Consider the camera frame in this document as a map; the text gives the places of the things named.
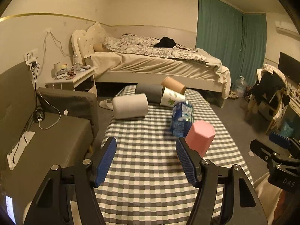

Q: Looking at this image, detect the white tufted headboard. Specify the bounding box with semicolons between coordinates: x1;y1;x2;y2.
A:
71;22;107;65

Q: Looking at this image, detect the green curtain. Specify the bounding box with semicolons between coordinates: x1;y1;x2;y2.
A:
196;0;267;85

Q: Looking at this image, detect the clear water jug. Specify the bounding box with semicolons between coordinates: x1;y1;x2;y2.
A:
233;76;247;97

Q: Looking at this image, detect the grey white checkered tablecloth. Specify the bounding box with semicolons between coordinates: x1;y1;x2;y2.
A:
93;84;254;225

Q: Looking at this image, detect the beige pillow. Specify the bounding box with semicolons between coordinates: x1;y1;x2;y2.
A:
93;43;112;52

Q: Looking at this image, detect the bed with beige sheet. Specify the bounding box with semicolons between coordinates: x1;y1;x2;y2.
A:
84;48;231;102

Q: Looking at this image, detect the white cup green print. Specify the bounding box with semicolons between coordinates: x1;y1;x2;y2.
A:
160;87;185;107

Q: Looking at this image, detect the black garment on bed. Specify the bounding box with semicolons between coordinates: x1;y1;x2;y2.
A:
153;37;176;48

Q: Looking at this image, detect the teal basket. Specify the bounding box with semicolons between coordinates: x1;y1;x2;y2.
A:
280;120;294;138

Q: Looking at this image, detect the beige slipper near nightstand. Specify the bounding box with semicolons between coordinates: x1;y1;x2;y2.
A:
99;99;113;111

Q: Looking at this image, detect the dark grey cup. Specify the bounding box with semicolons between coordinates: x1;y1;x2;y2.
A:
135;83;163;104

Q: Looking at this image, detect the white bedside table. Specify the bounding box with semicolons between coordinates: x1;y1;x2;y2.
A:
45;67;98;96

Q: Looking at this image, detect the wall power socket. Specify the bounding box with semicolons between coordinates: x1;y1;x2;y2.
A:
23;48;38;69

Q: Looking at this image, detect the dark grey sofa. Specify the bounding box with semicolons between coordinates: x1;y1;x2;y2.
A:
1;62;99;224

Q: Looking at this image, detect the white tissue on sofa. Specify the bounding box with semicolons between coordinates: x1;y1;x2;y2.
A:
64;109;69;116

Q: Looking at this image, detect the black cable on sofa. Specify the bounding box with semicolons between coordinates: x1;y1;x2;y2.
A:
13;61;46;165

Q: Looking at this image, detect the wooden chair with clothes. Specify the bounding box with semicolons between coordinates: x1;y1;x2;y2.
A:
246;64;290;132

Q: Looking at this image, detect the floral patterned duvet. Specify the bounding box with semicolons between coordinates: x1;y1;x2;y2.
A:
103;34;208;64

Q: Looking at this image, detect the white air conditioner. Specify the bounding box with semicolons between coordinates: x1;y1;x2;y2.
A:
275;21;299;36

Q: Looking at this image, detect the pink hexagonal cup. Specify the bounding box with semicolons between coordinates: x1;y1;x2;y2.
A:
185;120;216;158

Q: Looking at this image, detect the brown paper cup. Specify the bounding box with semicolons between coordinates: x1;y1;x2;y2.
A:
161;76;186;95

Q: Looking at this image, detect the white charging cable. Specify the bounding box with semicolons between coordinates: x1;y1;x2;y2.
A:
36;30;72;131

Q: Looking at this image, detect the light grey cup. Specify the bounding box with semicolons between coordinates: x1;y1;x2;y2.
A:
112;94;148;119

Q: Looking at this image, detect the black television screen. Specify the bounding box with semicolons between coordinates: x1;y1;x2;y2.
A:
278;52;300;84

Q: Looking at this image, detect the clear plastic bottle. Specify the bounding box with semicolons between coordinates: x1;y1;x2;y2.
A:
73;52;80;72

